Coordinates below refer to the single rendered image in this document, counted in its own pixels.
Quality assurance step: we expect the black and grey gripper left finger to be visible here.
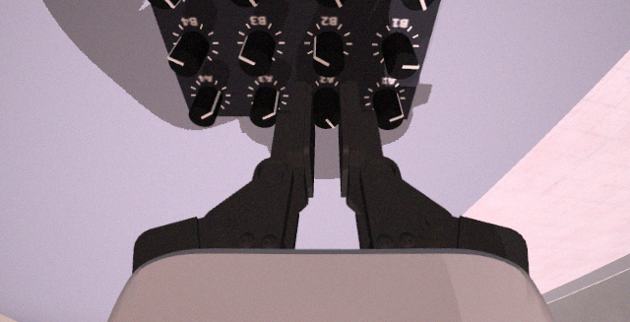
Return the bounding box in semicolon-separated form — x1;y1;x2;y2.
132;81;315;274

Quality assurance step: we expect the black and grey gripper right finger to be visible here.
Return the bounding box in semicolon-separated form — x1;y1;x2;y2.
339;80;530;275

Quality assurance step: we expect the black knob box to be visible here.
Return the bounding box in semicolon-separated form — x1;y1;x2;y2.
148;0;441;130

